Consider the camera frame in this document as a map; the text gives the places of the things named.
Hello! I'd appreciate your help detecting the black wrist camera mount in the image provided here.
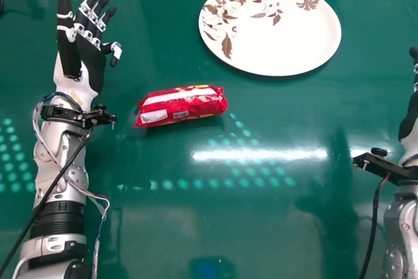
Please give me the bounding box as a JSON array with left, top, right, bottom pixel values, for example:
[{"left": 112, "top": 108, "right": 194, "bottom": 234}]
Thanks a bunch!
[
  {"left": 39, "top": 103, "right": 118, "bottom": 130},
  {"left": 352, "top": 148, "right": 418, "bottom": 187}
]

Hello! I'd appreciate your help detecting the plate with brown leaf pattern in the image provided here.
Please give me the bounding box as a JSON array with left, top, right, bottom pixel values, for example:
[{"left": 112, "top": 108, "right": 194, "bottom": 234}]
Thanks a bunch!
[{"left": 197, "top": 0, "right": 343, "bottom": 77}]

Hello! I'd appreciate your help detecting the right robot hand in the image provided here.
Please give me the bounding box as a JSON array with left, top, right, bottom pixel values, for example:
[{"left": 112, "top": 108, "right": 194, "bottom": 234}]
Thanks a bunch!
[{"left": 398, "top": 46, "right": 418, "bottom": 166}]

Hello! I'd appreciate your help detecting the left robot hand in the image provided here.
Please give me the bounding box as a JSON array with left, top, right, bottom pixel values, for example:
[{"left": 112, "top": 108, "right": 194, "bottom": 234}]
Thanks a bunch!
[{"left": 53, "top": 0, "right": 123, "bottom": 112}]

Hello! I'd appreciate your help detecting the red biscuit packet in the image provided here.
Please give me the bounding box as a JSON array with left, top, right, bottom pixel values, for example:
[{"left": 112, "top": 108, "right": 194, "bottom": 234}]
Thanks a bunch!
[{"left": 134, "top": 84, "right": 229, "bottom": 129}]

